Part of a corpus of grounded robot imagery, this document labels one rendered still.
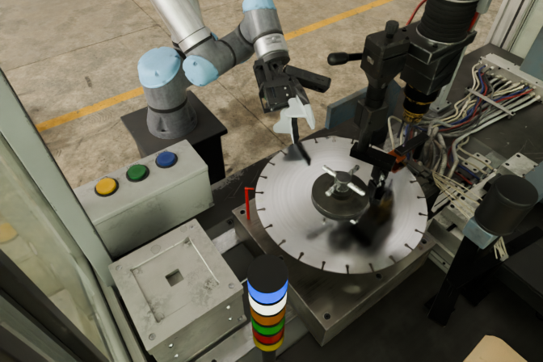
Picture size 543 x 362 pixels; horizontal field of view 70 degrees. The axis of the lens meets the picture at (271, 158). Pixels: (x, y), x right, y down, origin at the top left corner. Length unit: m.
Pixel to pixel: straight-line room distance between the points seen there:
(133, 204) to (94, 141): 1.61
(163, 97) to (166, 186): 0.33
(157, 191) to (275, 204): 0.27
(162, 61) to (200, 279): 0.61
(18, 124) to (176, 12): 0.47
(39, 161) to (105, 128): 1.90
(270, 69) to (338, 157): 0.25
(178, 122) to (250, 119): 1.24
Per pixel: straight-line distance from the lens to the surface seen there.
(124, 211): 0.88
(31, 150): 0.61
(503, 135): 1.37
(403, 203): 0.79
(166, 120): 1.17
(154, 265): 0.77
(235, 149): 2.20
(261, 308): 0.47
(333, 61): 0.63
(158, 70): 1.09
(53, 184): 0.66
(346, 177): 0.73
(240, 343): 0.83
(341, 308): 0.77
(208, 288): 0.73
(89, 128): 2.55
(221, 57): 0.94
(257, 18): 0.93
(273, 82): 0.87
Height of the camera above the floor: 1.55
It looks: 46 degrees down
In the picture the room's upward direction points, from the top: straight up
